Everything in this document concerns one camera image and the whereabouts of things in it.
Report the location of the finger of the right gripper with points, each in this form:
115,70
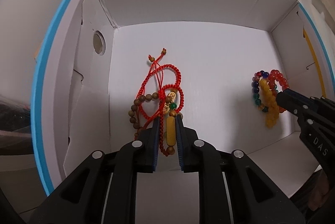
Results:
295,103

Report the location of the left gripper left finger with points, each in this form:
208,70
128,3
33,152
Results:
102,189

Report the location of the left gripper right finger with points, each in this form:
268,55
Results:
232,188

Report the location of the person's right hand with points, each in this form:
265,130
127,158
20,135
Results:
320,192

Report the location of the white cardboard box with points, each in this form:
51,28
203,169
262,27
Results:
99,55

